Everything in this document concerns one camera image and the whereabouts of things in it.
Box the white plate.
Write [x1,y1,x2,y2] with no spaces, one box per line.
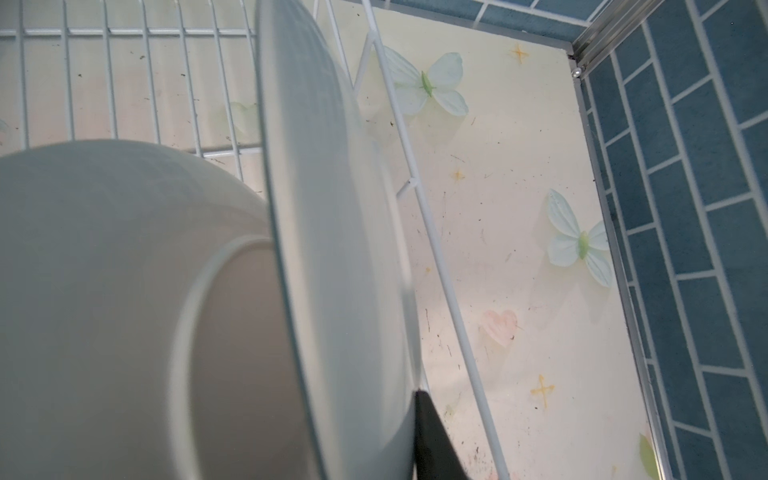
[1,140,320,479]
[256,1,421,479]

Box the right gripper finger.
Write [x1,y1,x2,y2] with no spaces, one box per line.
[414,390,469,480]

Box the white wire dish rack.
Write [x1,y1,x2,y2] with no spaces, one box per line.
[0,0,511,480]

